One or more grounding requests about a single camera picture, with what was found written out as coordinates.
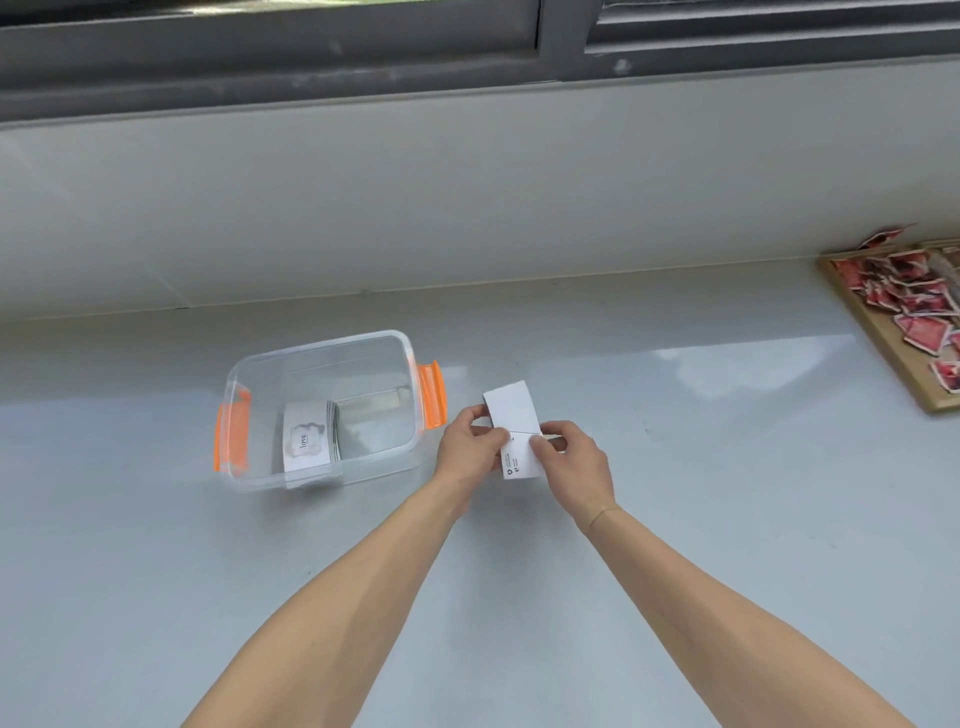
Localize person's right forearm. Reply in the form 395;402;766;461
588;502;920;728

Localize person's left forearm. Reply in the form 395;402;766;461
180;471;472;728

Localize stack of white cards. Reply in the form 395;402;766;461
282;399;343;482

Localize white paper card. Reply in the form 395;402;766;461
482;380;549;482

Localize pile of red packets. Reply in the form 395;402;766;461
831;223;960;394

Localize clear plastic storage box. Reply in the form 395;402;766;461
212;329;448;492

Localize grey window frame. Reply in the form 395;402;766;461
0;0;960;126

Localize wooden tray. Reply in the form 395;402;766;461
816;238;960;416

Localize person's left hand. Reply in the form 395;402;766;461
433;404;510;498

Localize person's right hand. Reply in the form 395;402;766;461
529;420;618;533

